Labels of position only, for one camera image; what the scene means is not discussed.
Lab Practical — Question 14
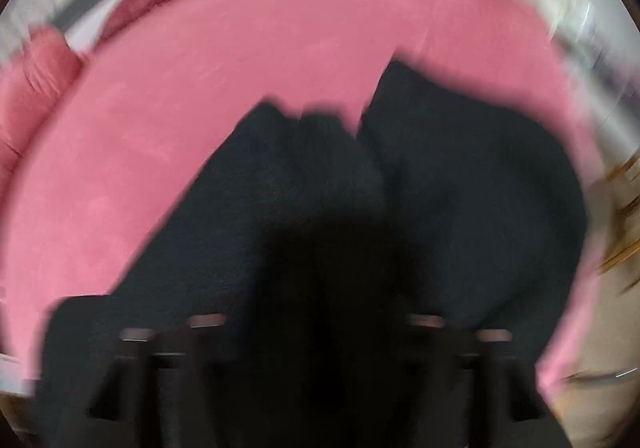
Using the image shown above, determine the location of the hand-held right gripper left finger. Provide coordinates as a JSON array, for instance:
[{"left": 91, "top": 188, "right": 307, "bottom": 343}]
[{"left": 85, "top": 312, "right": 241, "bottom": 448}]

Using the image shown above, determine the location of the yellow wooden furniture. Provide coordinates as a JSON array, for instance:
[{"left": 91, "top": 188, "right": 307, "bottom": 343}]
[{"left": 597, "top": 163, "right": 640, "bottom": 294}]

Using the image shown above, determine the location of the black knit garment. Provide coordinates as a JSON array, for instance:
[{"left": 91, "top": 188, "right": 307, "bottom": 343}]
[{"left": 32, "top": 59, "right": 590, "bottom": 448}]

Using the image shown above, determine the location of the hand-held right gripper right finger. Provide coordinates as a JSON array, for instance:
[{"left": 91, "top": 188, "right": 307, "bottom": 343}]
[{"left": 400, "top": 312, "right": 553, "bottom": 448}]

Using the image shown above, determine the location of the pink bed blanket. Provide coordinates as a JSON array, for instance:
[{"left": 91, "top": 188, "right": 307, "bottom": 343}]
[{"left": 0, "top": 0, "right": 607, "bottom": 401}]

